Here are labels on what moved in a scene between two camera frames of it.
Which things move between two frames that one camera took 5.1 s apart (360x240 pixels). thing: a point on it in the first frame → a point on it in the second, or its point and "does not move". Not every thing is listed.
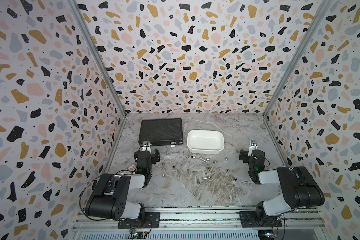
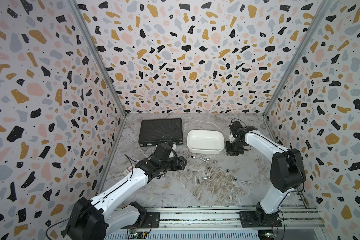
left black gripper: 154,157 → 182,165
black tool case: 161,132 does not move
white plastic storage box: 205,141 does not move
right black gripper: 245,155 → 229,152
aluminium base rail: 226,219 does not move
